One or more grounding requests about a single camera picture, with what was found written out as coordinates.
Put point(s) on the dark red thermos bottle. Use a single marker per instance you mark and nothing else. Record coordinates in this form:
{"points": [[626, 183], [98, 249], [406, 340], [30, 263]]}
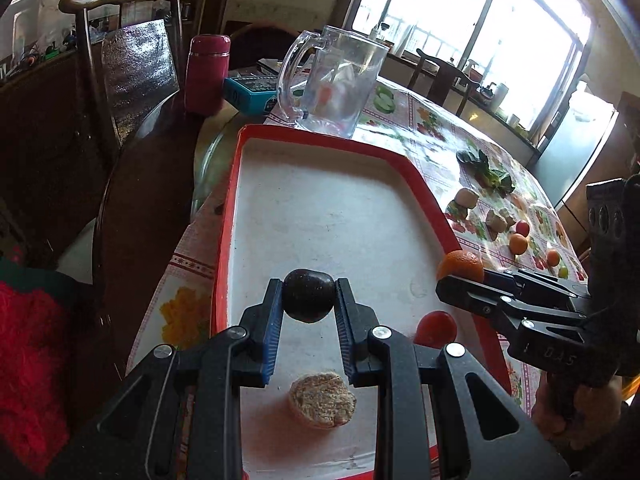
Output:
{"points": [[206, 75]]}

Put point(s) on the red rimmed white tray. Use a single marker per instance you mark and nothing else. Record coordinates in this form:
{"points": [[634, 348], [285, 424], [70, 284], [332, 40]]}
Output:
{"points": [[320, 220]]}

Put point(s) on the person's right hand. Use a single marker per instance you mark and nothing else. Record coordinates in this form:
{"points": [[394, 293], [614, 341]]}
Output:
{"points": [[595, 415]]}

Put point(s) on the red fuzzy cloth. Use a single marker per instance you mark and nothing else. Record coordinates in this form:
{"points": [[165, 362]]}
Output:
{"points": [[30, 360]]}

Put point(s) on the red tomato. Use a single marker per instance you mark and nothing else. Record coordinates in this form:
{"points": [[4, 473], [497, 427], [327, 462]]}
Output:
{"points": [[435, 327], [522, 228]]}

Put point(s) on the dark purple passion fruit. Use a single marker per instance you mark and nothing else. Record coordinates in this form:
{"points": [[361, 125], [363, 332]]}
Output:
{"points": [[307, 295]]}

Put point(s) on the silver foil sheet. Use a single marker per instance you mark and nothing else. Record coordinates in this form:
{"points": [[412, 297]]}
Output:
{"points": [[140, 70]]}

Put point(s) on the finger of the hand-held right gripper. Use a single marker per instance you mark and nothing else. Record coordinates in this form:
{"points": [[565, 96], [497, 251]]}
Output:
{"points": [[465, 292], [540, 282]]}

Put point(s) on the dark wooden chair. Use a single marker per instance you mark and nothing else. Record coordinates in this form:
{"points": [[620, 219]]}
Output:
{"points": [[445, 80]]}

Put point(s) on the silver refrigerator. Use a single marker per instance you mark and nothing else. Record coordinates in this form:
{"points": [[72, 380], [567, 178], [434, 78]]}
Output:
{"points": [[575, 150]]}

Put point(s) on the green leafy sprig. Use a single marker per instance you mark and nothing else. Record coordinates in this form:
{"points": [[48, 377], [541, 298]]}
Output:
{"points": [[487, 172]]}

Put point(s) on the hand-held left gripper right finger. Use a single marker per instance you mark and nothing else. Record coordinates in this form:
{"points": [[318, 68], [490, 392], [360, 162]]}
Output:
{"points": [[346, 332]]}

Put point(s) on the large orange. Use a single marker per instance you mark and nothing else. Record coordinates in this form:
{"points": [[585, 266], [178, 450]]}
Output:
{"points": [[518, 243], [460, 264]]}

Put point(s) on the round fibrous sugarcane slice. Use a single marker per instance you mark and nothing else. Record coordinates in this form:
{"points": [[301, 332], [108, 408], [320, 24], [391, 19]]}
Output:
{"points": [[322, 400]]}

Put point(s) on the large window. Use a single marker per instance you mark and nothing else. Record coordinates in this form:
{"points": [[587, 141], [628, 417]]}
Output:
{"points": [[440, 10]]}

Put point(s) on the dark wooden cabinet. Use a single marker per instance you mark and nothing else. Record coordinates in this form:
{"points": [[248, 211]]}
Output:
{"points": [[40, 135]]}

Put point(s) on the clear glass mug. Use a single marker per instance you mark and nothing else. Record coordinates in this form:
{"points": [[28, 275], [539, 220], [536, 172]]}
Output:
{"points": [[340, 85]]}

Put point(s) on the small orange kumquat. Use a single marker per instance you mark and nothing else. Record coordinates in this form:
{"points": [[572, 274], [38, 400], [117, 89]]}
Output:
{"points": [[552, 258]]}

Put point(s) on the blue box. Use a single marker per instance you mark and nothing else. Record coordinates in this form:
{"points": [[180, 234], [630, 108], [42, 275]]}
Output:
{"points": [[245, 92]]}

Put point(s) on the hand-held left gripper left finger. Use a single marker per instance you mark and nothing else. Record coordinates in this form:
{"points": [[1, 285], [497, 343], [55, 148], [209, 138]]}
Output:
{"points": [[272, 332]]}

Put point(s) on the metal kettle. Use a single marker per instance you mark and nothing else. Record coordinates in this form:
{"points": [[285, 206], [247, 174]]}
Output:
{"points": [[494, 92]]}

